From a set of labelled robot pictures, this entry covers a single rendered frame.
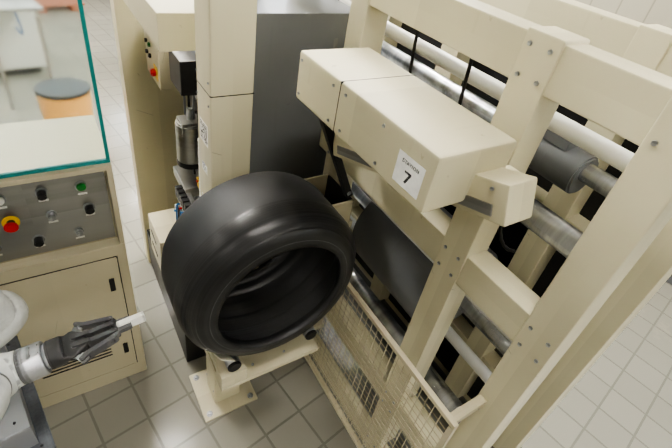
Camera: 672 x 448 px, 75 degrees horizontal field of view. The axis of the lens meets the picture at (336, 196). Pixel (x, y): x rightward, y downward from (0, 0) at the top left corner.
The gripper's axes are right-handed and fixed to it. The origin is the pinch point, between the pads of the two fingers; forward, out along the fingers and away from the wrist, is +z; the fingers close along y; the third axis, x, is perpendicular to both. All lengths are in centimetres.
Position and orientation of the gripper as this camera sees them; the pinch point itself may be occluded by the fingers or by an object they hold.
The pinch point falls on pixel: (131, 321)
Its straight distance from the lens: 136.7
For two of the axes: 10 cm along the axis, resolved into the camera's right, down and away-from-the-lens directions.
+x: -0.3, 7.6, 6.5
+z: 8.6, -3.2, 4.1
